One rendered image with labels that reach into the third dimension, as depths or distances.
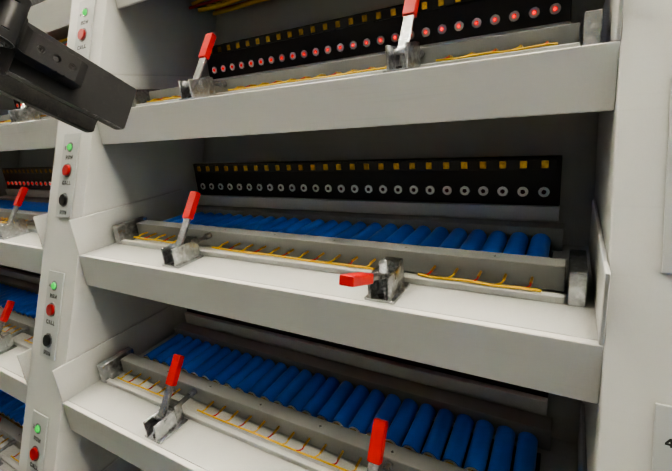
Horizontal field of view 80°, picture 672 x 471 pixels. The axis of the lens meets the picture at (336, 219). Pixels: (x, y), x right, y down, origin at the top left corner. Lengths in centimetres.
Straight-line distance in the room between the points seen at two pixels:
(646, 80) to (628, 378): 19
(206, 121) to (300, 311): 25
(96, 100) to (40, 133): 52
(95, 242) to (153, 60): 30
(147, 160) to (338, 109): 40
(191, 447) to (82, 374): 23
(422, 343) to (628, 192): 18
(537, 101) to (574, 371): 19
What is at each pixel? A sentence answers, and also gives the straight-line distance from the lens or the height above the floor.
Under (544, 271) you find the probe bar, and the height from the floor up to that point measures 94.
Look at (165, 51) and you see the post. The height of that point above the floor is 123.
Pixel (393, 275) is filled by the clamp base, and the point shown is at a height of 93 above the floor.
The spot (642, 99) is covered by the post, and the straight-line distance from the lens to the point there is 33.
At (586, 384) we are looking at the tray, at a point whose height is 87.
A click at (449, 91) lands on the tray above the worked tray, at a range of 36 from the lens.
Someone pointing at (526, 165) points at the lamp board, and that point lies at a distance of 48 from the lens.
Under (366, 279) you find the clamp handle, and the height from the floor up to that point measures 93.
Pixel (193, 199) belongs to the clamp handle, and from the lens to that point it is 52.
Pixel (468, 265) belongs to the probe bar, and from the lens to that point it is 38.
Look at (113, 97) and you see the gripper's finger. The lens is 30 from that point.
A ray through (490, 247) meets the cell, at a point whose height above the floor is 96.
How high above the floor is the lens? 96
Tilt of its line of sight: 2 degrees up
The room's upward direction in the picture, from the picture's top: 5 degrees clockwise
